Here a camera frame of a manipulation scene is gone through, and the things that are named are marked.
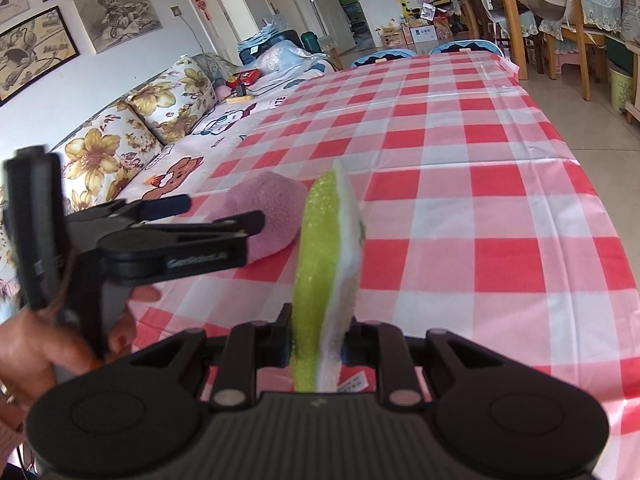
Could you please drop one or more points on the pink soft plush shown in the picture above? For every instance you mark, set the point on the pink soft plush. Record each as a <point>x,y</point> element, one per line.
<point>280,199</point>

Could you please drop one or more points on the person's left hand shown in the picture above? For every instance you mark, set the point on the person's left hand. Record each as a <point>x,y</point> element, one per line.
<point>32,346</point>

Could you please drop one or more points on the framed cartoon picture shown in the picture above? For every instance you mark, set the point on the framed cartoon picture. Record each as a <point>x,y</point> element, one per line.
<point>32,49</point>

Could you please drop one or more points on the large yellow floral pillow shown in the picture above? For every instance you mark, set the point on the large yellow floral pillow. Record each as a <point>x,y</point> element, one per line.
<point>103,155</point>

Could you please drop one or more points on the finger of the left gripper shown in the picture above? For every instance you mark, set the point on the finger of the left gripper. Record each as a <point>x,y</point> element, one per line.
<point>231,233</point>
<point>151,210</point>

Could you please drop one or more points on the green white soft pad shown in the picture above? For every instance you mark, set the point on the green white soft pad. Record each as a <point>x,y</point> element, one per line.
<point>326,281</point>

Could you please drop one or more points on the sofa with cartoon cover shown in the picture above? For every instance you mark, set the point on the sofa with cartoon cover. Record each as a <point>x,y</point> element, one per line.
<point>200,124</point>

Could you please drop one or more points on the framed sketch portrait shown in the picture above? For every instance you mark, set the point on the framed sketch portrait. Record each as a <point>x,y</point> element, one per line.
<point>110,23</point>

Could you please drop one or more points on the red white checkered tablecloth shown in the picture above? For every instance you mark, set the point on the red white checkered tablecloth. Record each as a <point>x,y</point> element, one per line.
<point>479,219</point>

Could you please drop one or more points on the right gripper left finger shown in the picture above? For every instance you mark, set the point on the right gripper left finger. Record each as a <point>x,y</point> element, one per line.
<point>249,347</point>

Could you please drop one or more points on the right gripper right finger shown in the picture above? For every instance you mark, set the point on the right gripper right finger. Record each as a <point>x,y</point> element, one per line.
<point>385,349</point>

